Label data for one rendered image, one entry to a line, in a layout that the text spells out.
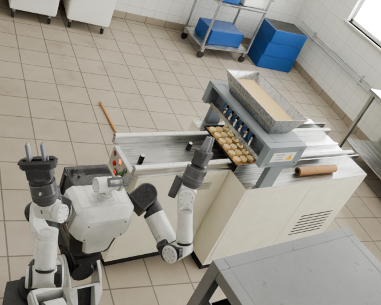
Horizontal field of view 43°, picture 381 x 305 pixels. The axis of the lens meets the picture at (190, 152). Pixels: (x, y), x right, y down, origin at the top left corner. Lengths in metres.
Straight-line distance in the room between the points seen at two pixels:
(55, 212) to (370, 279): 1.00
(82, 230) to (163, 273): 1.57
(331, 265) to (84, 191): 1.12
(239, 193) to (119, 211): 1.26
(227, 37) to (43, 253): 5.39
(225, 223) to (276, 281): 2.16
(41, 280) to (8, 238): 1.61
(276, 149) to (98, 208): 1.32
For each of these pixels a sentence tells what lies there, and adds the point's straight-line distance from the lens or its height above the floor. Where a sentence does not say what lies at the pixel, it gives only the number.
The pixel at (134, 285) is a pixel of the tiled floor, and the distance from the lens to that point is 3.35.
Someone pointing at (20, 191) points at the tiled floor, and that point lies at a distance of 3.71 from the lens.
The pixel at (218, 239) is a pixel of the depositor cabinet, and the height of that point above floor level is 0.37.
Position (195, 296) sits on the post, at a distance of 1.15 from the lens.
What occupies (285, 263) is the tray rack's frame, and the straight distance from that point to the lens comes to 1.18.
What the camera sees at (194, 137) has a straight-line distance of 3.24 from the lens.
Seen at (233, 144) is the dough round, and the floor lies 0.92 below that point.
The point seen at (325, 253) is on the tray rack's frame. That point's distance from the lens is 1.28.
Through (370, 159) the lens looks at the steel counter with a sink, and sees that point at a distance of 5.82.
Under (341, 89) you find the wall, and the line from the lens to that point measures 7.07.
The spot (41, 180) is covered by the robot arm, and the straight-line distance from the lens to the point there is 1.66.
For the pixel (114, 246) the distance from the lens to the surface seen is 3.19.
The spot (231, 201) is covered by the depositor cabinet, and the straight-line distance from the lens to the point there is 3.19.
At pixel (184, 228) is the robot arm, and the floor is 1.21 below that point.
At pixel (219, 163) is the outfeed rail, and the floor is 0.89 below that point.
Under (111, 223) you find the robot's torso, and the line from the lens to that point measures 2.02.
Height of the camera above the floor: 2.55
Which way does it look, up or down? 33 degrees down
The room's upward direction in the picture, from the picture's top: 25 degrees clockwise
